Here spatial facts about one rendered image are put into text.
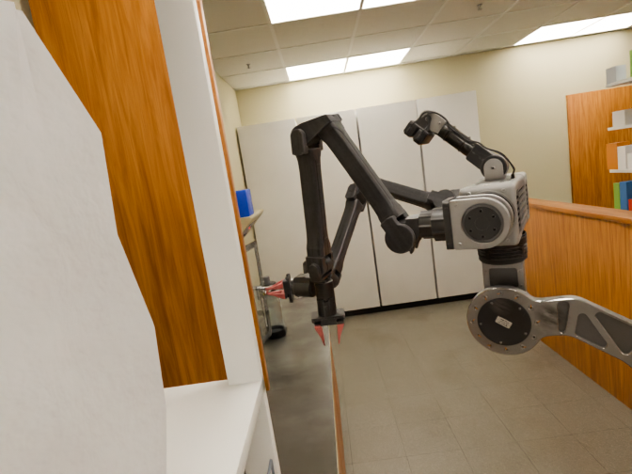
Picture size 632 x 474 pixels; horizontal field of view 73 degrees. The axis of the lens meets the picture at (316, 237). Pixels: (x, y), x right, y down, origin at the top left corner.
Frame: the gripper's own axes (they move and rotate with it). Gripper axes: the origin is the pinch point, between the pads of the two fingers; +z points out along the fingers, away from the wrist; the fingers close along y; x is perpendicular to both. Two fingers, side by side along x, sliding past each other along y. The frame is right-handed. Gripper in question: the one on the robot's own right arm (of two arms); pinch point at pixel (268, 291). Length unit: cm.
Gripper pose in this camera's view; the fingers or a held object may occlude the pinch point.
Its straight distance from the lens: 167.7
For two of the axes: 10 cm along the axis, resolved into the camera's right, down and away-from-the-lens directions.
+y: -1.6, -9.7, -1.6
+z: -9.9, 1.5, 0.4
